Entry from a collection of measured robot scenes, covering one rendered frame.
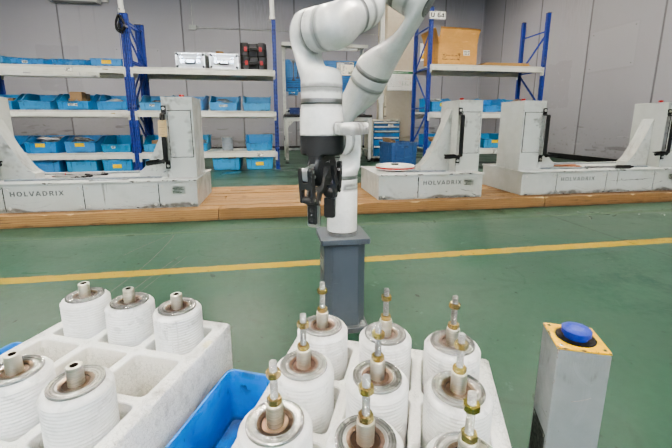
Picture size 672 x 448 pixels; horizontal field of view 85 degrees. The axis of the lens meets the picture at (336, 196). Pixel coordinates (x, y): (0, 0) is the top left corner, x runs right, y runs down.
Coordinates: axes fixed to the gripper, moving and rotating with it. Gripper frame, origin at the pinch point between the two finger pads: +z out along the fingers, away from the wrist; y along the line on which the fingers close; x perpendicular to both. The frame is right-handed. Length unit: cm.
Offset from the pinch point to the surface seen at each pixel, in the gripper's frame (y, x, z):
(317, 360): 10.1, 3.5, 21.7
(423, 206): -205, -12, 43
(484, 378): -5.9, 29.1, 29.0
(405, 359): 0.0, 15.9, 24.8
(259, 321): -33, -38, 47
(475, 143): -240, 19, -1
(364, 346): 2.0, 8.9, 22.8
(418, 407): 5.5, 19.3, 29.0
